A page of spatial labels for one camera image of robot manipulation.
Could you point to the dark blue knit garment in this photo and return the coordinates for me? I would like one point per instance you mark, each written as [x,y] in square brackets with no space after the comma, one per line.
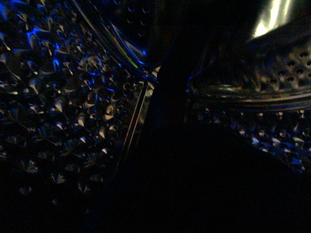
[199,178]

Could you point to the stainless steel drum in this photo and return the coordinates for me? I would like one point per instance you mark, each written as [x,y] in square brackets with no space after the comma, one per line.
[79,86]

